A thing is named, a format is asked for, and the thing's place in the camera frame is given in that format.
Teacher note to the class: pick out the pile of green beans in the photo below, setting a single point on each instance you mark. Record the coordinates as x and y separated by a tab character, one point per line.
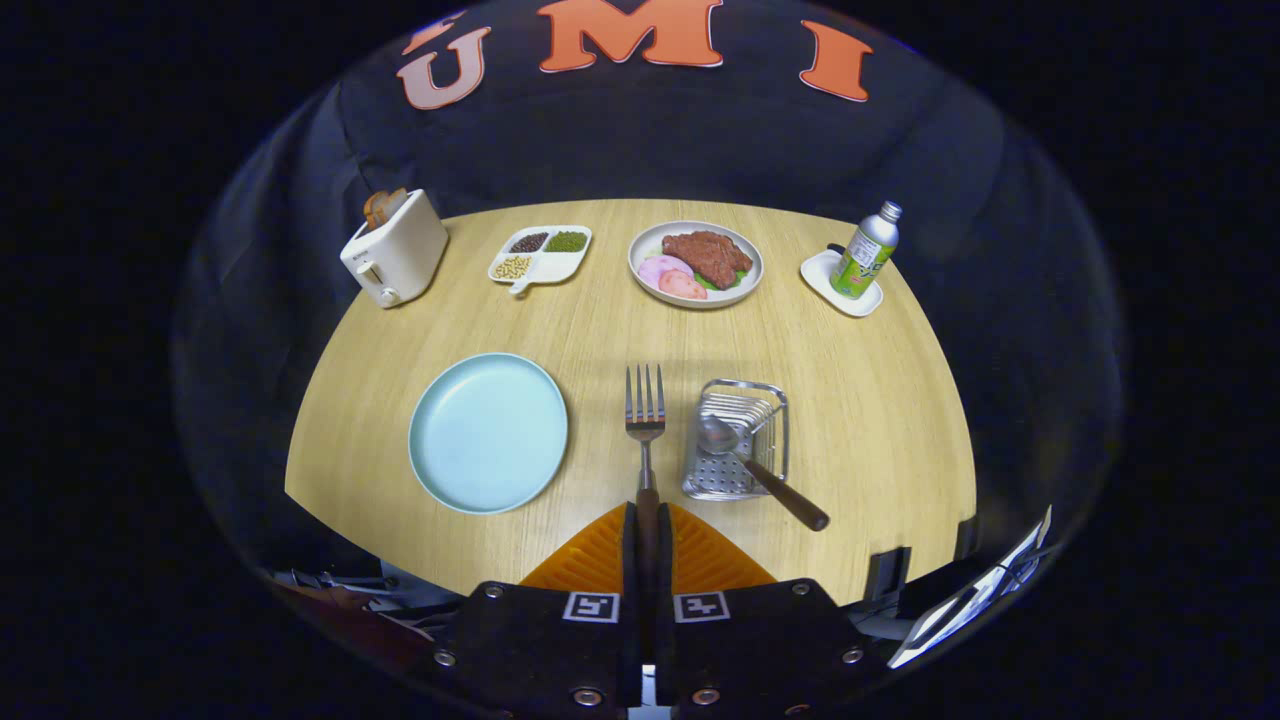
566	242

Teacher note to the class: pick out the red pink ham slice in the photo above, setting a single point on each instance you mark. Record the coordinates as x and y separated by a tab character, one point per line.
682	286

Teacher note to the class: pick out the white and dark clutter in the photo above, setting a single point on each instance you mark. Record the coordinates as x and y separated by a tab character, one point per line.
400	585

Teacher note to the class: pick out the brown toast slices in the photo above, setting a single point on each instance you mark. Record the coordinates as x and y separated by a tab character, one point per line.
383	207

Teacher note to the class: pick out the pile of yellow beans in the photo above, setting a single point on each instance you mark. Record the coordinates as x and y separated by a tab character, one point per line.
513	267

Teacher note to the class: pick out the black table clamp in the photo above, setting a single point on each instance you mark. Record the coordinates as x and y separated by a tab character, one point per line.
966	537
890	572

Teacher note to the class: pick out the white toaster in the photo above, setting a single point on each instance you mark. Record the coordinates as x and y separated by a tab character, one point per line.
400	260

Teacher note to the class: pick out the silver bottle with green label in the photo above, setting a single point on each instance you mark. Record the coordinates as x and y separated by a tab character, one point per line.
865	255

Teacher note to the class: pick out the white square coaster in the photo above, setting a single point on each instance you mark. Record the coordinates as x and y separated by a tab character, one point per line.
820	275

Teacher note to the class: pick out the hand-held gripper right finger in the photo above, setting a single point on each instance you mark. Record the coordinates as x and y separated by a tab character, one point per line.
760	640

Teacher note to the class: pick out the pale pink ham slice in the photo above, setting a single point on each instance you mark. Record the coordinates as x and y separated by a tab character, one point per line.
660	267

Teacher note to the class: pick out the white divided tray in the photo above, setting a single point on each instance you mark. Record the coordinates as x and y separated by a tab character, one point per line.
560	265

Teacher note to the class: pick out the pile of dark beans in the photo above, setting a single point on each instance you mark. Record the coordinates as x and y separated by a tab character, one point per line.
529	242

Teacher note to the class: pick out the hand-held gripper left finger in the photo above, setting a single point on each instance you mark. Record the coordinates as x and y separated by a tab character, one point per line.
545	640

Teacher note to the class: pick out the white oval plate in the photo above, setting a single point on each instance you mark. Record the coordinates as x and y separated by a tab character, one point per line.
650	240

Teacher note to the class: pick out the green lettuce leaf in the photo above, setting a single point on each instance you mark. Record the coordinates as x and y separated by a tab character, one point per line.
730	283

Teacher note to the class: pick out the brown steak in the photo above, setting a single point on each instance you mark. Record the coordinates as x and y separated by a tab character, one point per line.
708	255

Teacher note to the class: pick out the light blue plate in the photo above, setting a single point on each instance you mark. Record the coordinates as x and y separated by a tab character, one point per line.
488	435

